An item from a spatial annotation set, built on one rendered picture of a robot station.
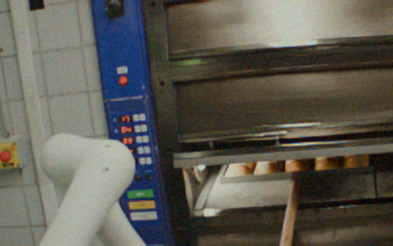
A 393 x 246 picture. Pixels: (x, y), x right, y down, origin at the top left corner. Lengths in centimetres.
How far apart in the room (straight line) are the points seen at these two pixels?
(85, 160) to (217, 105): 91
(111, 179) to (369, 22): 108
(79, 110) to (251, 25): 63
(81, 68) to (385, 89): 98
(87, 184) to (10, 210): 121
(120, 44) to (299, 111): 60
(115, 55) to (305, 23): 60
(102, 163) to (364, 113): 106
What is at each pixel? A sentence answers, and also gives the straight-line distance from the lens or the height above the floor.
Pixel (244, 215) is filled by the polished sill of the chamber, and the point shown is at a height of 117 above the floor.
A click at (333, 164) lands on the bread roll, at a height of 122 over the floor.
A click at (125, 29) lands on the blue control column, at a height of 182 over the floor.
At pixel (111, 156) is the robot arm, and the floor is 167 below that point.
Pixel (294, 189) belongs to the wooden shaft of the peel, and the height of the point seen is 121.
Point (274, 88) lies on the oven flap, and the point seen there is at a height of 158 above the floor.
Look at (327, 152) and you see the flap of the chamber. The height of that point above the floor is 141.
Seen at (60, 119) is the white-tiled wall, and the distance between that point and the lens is 283.
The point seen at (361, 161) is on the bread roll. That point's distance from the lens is 305.
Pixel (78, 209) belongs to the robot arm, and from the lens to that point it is 182.
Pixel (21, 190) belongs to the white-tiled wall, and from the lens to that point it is 297.
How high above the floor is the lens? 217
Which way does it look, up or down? 18 degrees down
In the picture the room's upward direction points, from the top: 6 degrees counter-clockwise
